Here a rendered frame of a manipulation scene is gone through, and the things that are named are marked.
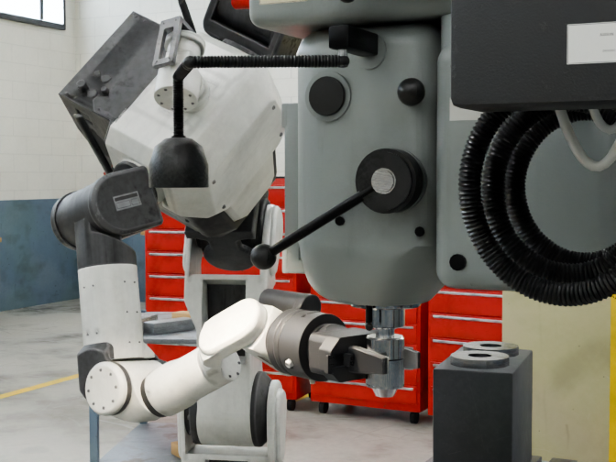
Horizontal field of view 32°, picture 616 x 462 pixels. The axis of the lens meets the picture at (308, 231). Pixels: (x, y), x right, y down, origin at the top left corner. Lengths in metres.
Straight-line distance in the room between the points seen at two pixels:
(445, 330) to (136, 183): 4.55
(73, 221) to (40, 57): 10.87
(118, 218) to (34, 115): 10.76
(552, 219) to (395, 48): 0.26
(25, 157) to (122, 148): 10.53
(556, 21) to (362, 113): 0.39
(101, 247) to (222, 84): 0.33
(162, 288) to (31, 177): 5.61
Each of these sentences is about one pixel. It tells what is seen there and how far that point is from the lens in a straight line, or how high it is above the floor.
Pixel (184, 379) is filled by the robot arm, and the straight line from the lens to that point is 1.52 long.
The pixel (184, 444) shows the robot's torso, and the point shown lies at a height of 0.95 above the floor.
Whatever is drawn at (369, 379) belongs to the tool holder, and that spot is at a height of 1.22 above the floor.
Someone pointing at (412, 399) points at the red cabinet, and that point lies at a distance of 6.28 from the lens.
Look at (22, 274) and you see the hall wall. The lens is 12.20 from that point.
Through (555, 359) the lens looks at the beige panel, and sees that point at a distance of 3.02.
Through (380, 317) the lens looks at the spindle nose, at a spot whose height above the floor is 1.29.
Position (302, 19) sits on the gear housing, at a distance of 1.21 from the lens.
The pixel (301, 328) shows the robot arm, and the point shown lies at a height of 1.27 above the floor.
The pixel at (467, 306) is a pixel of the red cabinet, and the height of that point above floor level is 0.73.
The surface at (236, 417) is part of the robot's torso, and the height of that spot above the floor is 1.01.
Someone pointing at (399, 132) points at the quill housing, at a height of 1.51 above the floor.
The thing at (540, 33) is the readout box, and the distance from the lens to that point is 0.85.
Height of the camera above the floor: 1.46
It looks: 3 degrees down
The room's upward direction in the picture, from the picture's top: straight up
